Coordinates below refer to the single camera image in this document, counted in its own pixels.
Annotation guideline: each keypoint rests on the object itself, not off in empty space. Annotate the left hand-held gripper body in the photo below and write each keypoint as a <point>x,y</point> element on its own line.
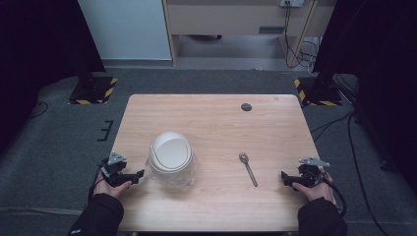
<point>114,168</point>

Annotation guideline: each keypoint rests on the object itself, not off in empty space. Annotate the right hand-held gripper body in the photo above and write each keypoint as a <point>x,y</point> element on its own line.
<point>310,172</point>

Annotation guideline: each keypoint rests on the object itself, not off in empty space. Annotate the clear jar with white lid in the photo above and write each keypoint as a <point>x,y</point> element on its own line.
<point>171,159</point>

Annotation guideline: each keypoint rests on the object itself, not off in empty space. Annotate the metal spoon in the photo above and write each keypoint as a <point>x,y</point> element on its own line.
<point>248,168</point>

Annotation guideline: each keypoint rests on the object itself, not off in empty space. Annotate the person's right hand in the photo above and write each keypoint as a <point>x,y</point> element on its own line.
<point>316,189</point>

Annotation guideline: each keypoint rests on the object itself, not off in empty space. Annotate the person's left hand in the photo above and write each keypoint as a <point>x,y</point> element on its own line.
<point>108,189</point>

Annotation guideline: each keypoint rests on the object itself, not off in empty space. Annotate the dark table grommet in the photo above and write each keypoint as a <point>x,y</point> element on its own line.
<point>246,107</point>

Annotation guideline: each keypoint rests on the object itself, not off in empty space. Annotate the black stand base striped edge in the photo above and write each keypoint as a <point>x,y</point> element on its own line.
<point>93,90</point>
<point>317,91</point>

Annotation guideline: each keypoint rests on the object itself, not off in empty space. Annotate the black curtain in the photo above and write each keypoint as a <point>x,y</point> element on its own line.
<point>42,62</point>
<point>373,82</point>

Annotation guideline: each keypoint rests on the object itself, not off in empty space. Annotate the grey wall socket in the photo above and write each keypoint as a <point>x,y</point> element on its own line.
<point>291,3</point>

